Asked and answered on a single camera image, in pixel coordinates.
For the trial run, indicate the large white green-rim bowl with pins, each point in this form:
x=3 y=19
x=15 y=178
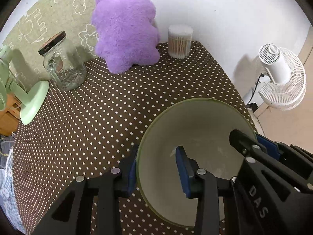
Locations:
x=202 y=126

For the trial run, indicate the purple plush toy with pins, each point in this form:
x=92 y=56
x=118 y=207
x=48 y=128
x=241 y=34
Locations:
x=126 y=33

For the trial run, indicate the glass jar with lid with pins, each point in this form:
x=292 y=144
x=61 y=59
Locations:
x=63 y=62

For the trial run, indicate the green elephant pattern mat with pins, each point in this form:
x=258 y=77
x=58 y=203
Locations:
x=33 y=22

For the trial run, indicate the green desk fan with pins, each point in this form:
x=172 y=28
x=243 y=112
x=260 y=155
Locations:
x=31 y=100

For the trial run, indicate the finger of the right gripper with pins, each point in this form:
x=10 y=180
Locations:
x=293 y=157
x=270 y=197

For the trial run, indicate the wooden chair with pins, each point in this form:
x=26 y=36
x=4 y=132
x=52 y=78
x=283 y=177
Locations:
x=10 y=116

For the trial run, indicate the white standing fan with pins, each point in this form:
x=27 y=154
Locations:
x=282 y=81

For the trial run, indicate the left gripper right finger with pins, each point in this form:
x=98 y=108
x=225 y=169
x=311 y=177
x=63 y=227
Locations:
x=199 y=184

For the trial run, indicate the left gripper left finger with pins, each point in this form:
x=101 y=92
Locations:
x=71 y=213

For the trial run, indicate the cotton swab container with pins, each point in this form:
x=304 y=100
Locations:
x=179 y=41

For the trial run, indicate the blue checked blanket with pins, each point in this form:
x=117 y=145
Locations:
x=8 y=200

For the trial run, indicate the brown polka dot tablecloth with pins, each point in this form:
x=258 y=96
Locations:
x=89 y=130

